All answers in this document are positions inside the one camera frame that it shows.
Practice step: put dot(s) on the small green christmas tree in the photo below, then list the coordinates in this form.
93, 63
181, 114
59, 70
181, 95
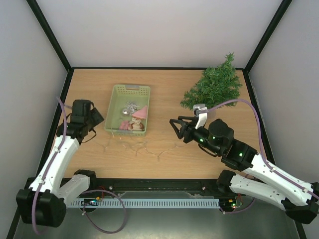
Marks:
216, 85

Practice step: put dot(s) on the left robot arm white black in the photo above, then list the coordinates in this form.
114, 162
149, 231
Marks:
45, 200

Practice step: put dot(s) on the pink heart ornament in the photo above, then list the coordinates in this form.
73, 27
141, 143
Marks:
124, 125

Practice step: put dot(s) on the pink hat gnome ornament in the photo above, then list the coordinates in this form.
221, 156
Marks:
136, 123

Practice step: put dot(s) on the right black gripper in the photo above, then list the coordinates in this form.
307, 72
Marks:
187, 130

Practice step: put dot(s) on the silver disco ball ornament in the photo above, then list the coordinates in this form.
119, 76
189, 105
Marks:
126, 112

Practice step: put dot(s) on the light blue slotted cable duct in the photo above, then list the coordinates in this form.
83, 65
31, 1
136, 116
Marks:
148, 203

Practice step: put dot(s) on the light green plastic basket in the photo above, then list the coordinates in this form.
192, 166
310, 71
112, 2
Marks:
122, 93

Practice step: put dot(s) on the black aluminium frame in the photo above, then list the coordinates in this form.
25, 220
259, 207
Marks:
163, 44

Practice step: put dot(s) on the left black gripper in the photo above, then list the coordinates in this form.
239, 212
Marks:
98, 117

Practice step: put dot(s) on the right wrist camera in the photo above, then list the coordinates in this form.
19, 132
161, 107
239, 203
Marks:
201, 115

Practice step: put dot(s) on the silver star tree topper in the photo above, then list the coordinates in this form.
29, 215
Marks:
132, 106

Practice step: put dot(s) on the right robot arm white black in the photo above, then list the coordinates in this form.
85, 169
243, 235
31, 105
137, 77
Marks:
248, 173

